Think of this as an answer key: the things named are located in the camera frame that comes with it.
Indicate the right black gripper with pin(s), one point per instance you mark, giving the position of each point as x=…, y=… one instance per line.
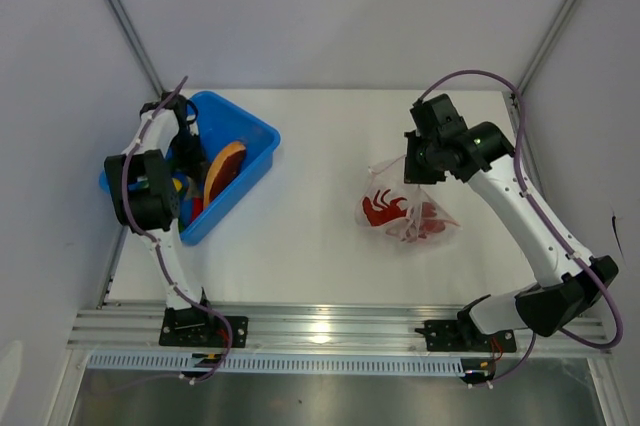
x=414, y=174

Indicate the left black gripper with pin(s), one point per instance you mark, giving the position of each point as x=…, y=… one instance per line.
x=191, y=165

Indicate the toy steak slice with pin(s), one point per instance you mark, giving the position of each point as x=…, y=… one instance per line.
x=223, y=170

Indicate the red toy chili pepper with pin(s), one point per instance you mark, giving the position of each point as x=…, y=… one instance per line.
x=197, y=208

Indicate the clear pink-dotted zip bag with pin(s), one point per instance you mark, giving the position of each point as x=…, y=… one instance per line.
x=390, y=174

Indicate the red toy lobster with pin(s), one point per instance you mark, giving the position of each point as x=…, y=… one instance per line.
x=409, y=216

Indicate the grey toy fish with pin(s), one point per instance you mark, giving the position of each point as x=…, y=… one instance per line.
x=195, y=188

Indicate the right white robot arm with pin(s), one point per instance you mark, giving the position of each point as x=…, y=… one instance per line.
x=569, y=279

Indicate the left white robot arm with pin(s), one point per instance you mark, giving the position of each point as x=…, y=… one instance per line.
x=140, y=181

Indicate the yellow toy mango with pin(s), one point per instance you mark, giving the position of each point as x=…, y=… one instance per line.
x=179, y=185

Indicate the blue plastic bin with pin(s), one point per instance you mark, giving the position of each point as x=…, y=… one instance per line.
x=219, y=123

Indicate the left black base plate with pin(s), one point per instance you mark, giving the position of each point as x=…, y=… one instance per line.
x=191, y=328

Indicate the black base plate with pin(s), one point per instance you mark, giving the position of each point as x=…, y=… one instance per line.
x=456, y=336
x=191, y=328

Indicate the aluminium mounting rail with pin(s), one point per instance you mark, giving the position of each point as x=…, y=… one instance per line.
x=273, y=328

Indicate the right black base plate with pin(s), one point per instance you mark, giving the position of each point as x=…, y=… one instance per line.
x=456, y=336

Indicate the white slotted cable duct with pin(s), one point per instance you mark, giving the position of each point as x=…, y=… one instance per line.
x=413, y=366

